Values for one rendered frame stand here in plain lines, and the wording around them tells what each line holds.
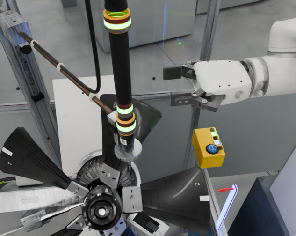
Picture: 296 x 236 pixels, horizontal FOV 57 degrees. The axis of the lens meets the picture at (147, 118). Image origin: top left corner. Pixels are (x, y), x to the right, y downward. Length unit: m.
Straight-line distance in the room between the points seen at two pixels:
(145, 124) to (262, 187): 0.71
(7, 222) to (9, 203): 1.31
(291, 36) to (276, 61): 0.05
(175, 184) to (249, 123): 1.06
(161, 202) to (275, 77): 0.54
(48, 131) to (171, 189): 0.80
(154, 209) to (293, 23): 0.64
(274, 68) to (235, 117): 1.25
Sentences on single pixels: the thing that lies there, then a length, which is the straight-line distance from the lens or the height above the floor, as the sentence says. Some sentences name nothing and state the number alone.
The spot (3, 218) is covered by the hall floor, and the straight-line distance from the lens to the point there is 2.45.
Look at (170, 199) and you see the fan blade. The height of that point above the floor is 1.18.
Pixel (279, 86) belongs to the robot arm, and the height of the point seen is 1.66.
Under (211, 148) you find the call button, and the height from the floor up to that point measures 1.08.
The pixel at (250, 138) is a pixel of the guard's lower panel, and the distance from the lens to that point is 2.06.
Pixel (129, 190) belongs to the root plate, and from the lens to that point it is 0.94.
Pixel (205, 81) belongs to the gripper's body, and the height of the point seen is 1.67.
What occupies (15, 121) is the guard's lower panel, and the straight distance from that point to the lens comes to 1.71.
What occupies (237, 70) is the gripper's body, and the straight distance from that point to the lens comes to 0.59.
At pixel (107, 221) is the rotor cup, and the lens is 0.90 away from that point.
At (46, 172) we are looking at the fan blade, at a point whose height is 1.29.
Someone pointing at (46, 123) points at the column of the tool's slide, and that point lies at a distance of 1.47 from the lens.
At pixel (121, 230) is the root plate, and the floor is 1.09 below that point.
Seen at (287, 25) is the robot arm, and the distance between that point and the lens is 0.60.
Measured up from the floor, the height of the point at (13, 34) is 1.54.
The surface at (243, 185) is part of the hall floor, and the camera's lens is 2.46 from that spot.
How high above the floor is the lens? 2.01
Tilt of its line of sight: 46 degrees down
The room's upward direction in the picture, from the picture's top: straight up
